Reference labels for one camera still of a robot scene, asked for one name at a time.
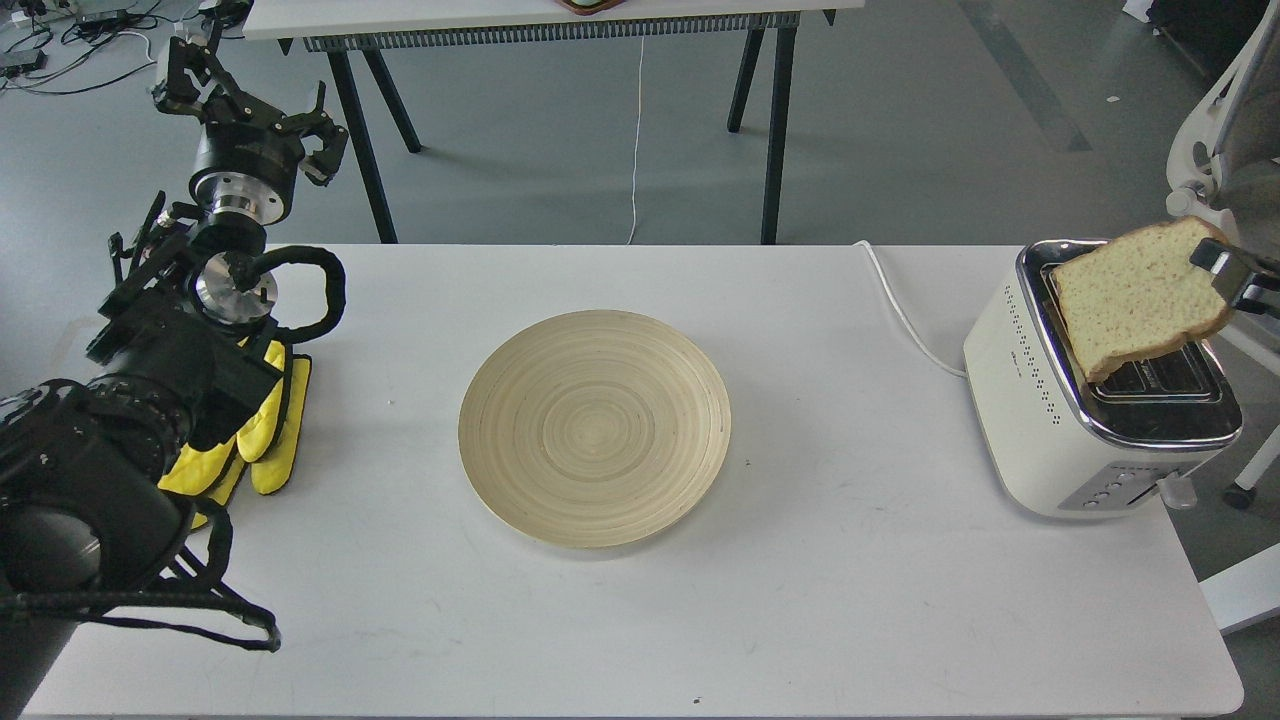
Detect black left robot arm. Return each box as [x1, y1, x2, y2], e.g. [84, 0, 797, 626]
[3, 35, 349, 719]

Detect thin white hanging cable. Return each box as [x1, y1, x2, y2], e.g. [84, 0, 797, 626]
[626, 36, 645, 246]

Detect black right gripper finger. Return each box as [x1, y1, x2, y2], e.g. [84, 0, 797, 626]
[1190, 238, 1279, 319]

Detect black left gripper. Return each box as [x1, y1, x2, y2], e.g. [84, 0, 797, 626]
[152, 36, 349, 225]

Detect slice of brown bread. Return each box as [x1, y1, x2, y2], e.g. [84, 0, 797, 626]
[1051, 217, 1233, 384]

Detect brown object on background table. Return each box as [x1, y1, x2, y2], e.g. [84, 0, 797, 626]
[556, 0, 625, 17]

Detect white toaster power cable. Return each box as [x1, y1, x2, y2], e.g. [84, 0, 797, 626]
[852, 240, 969, 379]

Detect cables on floor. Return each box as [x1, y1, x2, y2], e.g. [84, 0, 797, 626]
[0, 0, 201, 97]

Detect cream and chrome toaster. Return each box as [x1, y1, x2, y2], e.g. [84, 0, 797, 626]
[963, 240, 1243, 520]

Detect round bamboo plate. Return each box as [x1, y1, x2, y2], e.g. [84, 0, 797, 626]
[458, 310, 732, 550]

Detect yellow oven mitt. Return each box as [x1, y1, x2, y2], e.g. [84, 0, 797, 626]
[157, 340, 314, 507]

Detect background table with black legs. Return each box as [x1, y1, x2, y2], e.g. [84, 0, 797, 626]
[243, 1, 852, 245]

